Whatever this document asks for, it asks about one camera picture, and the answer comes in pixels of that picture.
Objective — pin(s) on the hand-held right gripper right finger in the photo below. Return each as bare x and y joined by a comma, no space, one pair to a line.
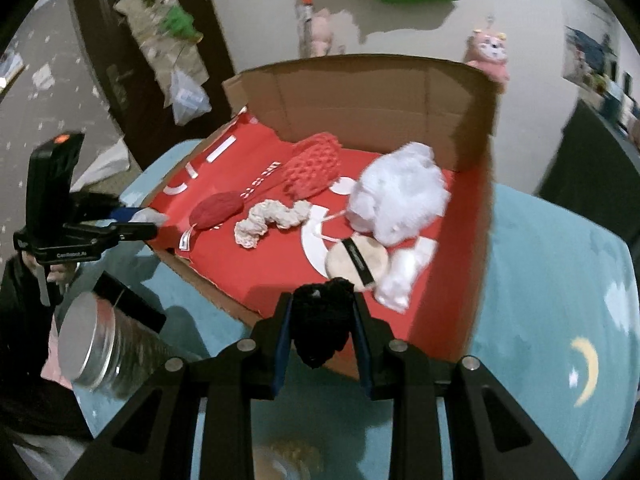
364,355

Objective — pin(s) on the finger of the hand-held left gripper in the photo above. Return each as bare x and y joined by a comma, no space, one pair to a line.
135,232
125,214

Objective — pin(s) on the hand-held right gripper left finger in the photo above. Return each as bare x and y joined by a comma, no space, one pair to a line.
281,350

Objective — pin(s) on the small grey white cloth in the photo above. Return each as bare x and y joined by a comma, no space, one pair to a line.
152,217

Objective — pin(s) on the black fluffy scrunchie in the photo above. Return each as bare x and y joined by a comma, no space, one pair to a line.
320,320

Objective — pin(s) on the red yarn ball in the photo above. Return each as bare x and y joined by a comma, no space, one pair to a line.
215,210

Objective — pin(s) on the cardboard box red inside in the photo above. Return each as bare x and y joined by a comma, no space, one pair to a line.
240,270

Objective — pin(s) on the beige powder puff black ribbon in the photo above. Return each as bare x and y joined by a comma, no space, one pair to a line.
345,265

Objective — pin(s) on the beige knitted scrunchie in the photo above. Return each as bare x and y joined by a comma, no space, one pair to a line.
270,217

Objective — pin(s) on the person's left hand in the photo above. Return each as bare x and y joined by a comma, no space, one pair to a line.
62,275

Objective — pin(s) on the white paper sheet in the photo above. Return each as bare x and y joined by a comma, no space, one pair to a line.
105,167

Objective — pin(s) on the small black box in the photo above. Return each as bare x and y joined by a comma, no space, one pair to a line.
132,300

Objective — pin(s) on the clear plastic jar gold contents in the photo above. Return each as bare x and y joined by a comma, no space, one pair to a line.
287,460

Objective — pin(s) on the glass jar metal lid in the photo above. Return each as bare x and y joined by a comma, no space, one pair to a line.
115,350

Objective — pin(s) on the open book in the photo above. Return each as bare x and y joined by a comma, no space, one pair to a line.
11,67

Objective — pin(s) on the clear plastic bag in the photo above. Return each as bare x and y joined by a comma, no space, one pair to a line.
189,100

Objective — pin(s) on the dark brown door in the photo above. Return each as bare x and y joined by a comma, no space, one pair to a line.
105,50

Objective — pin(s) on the pink cloth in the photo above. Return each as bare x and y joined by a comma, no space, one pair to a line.
55,360

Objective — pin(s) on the beige hanging organizer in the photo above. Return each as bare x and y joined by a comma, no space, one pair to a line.
155,55

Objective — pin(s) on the white fluffy bath pouf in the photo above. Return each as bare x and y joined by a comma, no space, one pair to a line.
400,195

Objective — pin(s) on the teal blanket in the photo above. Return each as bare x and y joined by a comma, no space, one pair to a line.
540,310

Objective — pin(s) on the red knitted pouch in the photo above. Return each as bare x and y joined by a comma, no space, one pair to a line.
312,167

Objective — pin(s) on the green plush toy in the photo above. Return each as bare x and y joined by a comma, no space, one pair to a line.
179,22

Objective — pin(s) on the white bottle red cap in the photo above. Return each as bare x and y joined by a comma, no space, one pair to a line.
306,27

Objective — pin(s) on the small pink pig toy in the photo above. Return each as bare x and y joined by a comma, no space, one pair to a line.
322,35

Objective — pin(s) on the dark cloth covered table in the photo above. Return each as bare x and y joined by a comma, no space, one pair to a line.
590,175

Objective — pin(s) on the pink plush toy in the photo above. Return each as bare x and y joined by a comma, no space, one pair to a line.
489,55

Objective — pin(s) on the row of bottles and boxes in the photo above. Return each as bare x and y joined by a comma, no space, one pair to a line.
605,80

